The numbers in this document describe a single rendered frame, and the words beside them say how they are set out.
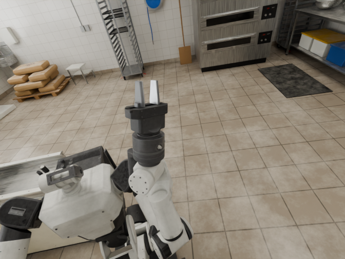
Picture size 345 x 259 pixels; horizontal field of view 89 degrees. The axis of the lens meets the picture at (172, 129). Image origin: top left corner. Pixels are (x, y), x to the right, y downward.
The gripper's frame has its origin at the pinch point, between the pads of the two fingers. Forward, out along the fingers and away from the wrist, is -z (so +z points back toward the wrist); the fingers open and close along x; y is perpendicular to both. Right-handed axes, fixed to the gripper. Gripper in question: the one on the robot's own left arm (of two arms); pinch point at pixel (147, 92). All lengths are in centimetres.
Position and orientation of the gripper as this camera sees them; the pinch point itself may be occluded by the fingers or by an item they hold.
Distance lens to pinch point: 45.2
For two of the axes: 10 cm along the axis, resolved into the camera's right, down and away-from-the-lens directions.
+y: -7.2, -2.4, 6.5
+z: -0.2, 9.4, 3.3
